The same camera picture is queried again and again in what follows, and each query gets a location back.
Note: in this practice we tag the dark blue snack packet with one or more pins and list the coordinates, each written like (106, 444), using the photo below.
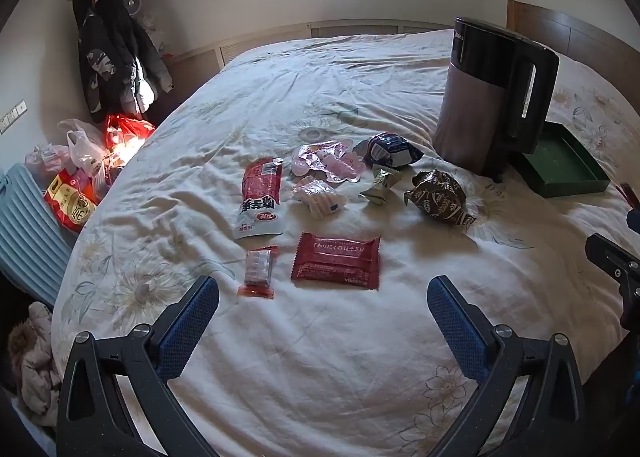
(390, 149)

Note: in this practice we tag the small white fan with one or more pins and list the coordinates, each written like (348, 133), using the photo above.
(134, 2)

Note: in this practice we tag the clear packet of white snack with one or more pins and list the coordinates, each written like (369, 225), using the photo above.
(320, 197)

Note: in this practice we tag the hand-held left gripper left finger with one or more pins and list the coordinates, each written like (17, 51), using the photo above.
(190, 329)

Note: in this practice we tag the small beige pastry packet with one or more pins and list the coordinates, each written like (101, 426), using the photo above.
(382, 182)

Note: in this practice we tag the small clear red-edged packet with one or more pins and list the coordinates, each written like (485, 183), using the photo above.
(257, 269)

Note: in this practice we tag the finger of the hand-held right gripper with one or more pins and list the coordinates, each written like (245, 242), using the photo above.
(607, 257)
(634, 223)

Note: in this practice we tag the wide red packet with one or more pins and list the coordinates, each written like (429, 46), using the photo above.
(335, 259)

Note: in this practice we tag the black brown electric kettle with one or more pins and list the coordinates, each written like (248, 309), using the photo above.
(470, 112)

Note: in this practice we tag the light blue ribbed suitcase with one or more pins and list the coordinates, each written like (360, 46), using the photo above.
(30, 242)

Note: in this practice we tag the red plastic bag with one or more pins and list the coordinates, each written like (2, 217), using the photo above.
(125, 137)

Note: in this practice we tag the brown patterned snack packet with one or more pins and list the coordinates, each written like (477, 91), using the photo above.
(437, 197)

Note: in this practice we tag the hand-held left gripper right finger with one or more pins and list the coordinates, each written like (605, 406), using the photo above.
(456, 332)

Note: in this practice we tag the long red sausage packet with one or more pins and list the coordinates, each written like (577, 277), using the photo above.
(260, 187)

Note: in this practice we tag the green tray box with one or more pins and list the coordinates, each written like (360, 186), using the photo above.
(560, 157)

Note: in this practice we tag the floral bed sheet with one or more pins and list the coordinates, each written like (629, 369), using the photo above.
(325, 87)

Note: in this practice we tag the red-cased phone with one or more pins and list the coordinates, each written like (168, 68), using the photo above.
(631, 194)

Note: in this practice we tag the yellow red food bag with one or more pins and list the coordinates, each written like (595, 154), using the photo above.
(67, 199)

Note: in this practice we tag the black grey jacket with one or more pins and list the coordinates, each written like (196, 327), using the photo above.
(142, 62)

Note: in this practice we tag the pink cartoon snack packet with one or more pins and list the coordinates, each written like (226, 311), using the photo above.
(325, 159)

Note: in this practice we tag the pale pink plastic bag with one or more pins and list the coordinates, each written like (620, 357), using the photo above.
(45, 157)

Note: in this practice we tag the wooden headboard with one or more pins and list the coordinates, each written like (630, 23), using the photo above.
(575, 32)

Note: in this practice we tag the white plastic bag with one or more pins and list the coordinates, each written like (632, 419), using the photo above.
(82, 147)

